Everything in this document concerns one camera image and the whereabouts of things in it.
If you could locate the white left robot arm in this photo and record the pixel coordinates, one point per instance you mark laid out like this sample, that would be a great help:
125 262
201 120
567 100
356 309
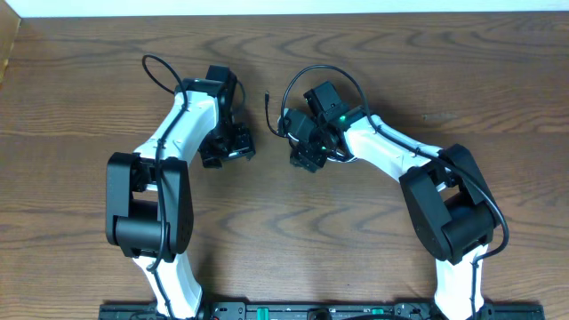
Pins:
149 211

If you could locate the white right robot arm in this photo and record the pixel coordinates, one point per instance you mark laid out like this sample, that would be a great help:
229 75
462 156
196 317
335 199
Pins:
450 206

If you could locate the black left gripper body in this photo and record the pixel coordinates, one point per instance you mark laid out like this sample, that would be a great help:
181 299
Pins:
230 143

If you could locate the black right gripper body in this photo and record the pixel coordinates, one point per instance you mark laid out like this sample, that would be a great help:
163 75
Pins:
316 152

